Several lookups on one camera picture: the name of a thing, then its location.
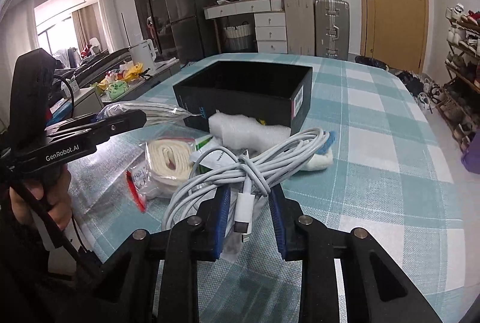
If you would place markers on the person's left hand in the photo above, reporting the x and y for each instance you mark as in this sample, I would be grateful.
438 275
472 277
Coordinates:
57 197

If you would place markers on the white kettle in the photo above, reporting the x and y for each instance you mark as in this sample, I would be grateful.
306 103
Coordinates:
144 53

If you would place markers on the white desk with drawers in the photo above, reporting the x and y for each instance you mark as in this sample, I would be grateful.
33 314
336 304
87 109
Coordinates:
267 18

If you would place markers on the beige suitcase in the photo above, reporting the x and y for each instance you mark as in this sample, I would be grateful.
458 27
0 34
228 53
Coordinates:
300 26

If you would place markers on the dark grey refrigerator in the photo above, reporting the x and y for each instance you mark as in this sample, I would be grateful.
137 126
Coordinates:
193 34

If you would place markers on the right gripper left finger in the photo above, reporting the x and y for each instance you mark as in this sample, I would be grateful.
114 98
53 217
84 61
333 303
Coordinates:
153 277

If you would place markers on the white foam wrap piece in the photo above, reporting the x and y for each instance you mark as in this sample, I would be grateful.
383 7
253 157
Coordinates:
241 132

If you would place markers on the black cardboard box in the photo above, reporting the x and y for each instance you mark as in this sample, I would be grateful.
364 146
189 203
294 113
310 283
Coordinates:
270 92

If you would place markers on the woven laundry basket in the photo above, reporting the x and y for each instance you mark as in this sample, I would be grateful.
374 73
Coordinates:
238 38

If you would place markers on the silver foil sachet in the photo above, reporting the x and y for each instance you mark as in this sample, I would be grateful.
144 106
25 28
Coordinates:
212 157

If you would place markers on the teal checkered tablecloth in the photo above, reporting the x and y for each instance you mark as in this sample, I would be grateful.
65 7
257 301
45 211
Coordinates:
389 176

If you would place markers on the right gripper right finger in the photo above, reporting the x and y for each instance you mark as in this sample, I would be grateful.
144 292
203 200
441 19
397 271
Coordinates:
376 288

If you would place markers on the silver aluminium suitcase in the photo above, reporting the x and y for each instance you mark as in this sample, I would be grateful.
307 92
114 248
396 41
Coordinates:
332 26

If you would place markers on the wooden shoe rack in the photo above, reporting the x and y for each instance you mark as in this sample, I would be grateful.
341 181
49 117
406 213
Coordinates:
460 105

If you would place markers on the purple bag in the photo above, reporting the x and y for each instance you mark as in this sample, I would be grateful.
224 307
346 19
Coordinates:
471 156

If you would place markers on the green medicine sachet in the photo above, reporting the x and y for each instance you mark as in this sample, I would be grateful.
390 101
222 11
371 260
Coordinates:
199 143

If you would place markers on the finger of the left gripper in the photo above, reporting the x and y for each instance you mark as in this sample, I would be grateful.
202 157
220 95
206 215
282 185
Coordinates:
112 127

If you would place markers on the white plush toy blue ears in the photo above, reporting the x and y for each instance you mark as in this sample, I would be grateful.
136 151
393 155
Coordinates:
323 157

